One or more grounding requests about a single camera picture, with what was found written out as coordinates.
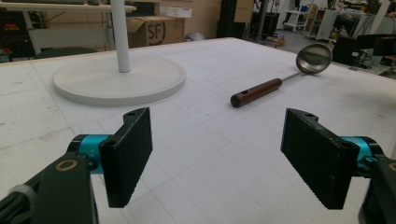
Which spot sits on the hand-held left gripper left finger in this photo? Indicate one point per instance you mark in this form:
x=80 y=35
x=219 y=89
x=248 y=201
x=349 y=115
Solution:
x=126 y=161

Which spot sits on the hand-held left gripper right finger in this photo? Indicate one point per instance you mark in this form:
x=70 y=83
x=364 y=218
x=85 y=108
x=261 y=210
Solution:
x=320 y=158

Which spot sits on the white round stand base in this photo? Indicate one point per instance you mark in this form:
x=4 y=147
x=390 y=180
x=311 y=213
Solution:
x=120 y=82

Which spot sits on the white stand pole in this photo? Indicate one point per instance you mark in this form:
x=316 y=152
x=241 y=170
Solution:
x=120 y=34

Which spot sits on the brown cardboard box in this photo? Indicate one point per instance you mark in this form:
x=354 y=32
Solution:
x=155 y=30

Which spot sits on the white shelf unit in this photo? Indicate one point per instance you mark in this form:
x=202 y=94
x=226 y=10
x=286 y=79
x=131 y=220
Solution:
x=322 y=23

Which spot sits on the white desk with metal legs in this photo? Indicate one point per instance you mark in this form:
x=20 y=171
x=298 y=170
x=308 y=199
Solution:
x=67 y=23

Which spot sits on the grey metal pole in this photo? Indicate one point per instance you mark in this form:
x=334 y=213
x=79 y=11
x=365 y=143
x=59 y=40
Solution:
x=263 y=19

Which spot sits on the white flat boxes stack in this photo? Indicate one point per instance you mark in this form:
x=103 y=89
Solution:
x=176 y=11

